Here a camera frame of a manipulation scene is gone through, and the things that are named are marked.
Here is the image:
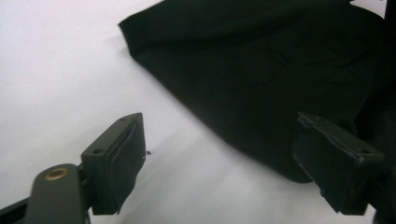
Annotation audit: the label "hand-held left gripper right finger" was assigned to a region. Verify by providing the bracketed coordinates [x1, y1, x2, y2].
[292, 111, 386, 217]

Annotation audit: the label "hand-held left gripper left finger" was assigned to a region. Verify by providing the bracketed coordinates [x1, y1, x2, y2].
[80, 112, 148, 216]

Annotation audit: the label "black shorts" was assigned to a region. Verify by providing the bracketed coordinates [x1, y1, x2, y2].
[118, 0, 396, 184]

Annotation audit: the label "black cloth garment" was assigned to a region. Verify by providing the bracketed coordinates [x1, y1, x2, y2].
[0, 0, 387, 224]

